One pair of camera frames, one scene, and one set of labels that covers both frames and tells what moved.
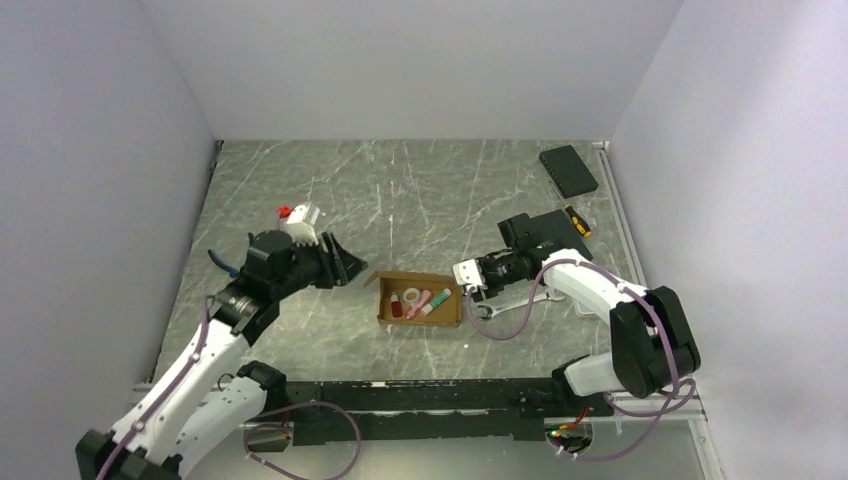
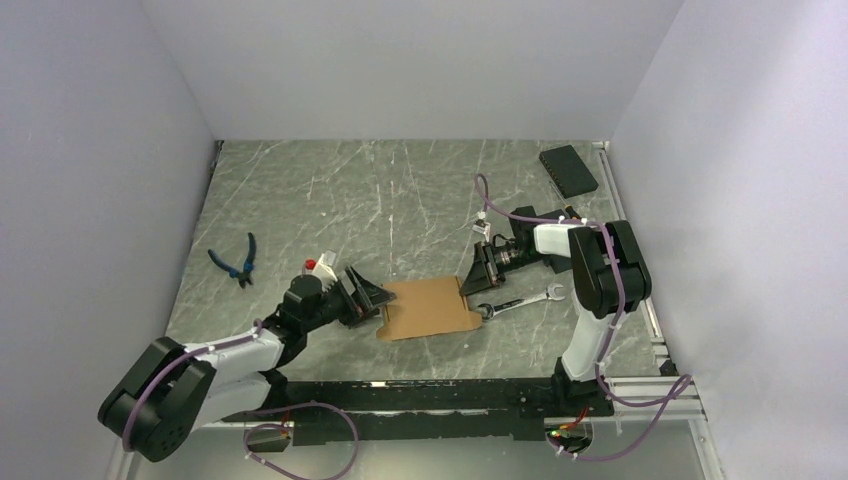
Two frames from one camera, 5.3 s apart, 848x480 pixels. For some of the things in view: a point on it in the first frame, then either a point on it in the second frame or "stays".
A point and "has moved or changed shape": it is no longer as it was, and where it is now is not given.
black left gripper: [340, 268] -> [363, 302]
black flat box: [569, 171] stays
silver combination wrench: [549, 296] stays
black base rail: [437, 410] stays
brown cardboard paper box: [418, 298] has moved or changed shape
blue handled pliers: [225, 267] stays
